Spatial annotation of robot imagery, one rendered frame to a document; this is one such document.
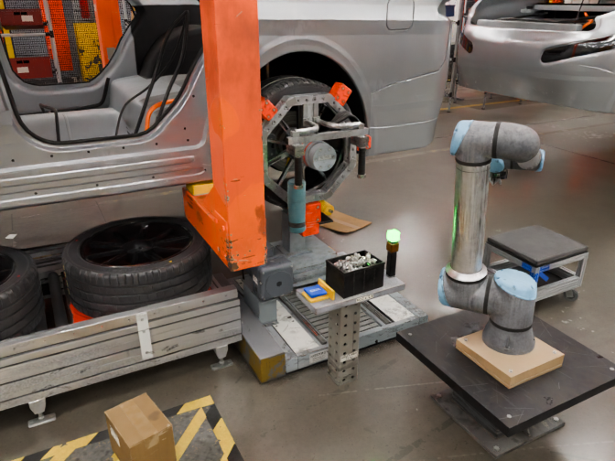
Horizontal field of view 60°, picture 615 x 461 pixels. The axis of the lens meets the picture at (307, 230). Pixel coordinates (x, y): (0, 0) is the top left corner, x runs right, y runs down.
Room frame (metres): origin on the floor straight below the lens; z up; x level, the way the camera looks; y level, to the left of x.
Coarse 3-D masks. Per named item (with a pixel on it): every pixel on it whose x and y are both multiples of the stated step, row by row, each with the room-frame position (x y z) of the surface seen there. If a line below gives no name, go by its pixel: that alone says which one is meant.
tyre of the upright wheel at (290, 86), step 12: (264, 84) 2.71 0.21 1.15; (276, 84) 2.65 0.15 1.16; (288, 84) 2.61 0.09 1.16; (300, 84) 2.64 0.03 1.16; (312, 84) 2.67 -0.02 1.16; (324, 84) 2.71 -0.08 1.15; (264, 96) 2.57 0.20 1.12; (276, 96) 2.58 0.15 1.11; (348, 108) 2.77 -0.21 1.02; (264, 192) 2.54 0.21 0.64; (276, 204) 2.58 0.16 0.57
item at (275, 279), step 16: (272, 256) 2.35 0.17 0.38; (256, 272) 2.19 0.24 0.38; (272, 272) 2.18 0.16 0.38; (288, 272) 2.22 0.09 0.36; (256, 288) 2.20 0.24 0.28; (272, 288) 2.17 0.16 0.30; (288, 288) 2.21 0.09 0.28; (256, 304) 2.22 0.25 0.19; (272, 304) 2.23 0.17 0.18; (272, 320) 2.22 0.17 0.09
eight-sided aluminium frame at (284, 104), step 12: (288, 96) 2.54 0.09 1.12; (300, 96) 2.55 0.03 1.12; (312, 96) 2.57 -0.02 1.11; (324, 96) 2.61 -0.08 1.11; (276, 108) 2.53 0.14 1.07; (288, 108) 2.52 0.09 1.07; (336, 108) 2.64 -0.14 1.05; (264, 120) 2.51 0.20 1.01; (276, 120) 2.49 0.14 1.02; (348, 120) 2.67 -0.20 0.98; (264, 132) 2.46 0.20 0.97; (264, 144) 2.46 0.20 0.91; (348, 144) 2.69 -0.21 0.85; (264, 156) 2.46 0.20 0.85; (348, 156) 2.69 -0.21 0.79; (264, 168) 2.46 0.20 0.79; (348, 168) 2.67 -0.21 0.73; (264, 180) 2.45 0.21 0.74; (336, 180) 2.64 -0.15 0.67; (276, 192) 2.48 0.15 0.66; (312, 192) 2.62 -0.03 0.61; (324, 192) 2.61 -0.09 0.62
